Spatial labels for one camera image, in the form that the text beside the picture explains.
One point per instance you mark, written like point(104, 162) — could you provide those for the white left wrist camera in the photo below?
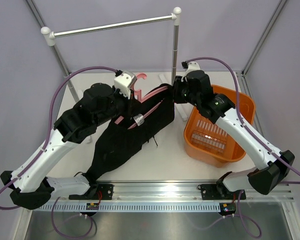
point(124, 82)

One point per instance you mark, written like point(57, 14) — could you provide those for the black shorts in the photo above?
point(120, 141)

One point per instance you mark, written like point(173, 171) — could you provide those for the orange plastic basket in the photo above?
point(207, 142)

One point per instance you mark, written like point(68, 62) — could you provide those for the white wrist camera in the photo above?
point(124, 82)
point(190, 67)

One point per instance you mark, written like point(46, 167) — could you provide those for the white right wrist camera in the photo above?
point(190, 67)

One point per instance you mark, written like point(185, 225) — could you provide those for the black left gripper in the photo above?
point(128, 102)

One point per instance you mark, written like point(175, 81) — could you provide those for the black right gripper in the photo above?
point(178, 85)

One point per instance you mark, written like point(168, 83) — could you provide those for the white metal clothes rack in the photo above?
point(50, 38)

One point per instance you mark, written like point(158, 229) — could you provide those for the slotted cable duct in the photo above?
point(132, 207)

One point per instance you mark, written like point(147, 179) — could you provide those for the pink plastic hanger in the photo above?
point(141, 119)

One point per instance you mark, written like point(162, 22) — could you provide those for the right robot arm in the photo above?
point(271, 165)

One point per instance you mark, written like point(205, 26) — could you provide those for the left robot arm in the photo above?
point(30, 185)

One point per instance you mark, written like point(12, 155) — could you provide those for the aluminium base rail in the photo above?
point(183, 191)

